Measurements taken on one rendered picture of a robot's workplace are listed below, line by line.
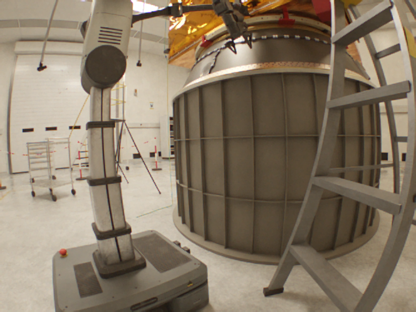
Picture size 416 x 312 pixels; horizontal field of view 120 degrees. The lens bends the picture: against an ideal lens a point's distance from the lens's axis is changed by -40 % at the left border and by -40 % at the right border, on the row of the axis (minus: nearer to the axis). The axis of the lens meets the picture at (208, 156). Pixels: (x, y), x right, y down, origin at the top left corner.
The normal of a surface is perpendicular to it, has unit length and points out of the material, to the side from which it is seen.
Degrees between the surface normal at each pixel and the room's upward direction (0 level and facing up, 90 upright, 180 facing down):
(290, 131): 90
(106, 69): 90
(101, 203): 90
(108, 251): 90
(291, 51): 62
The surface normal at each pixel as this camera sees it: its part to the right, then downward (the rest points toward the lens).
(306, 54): -0.11, -0.40
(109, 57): 0.65, 0.04
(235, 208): -0.56, 0.08
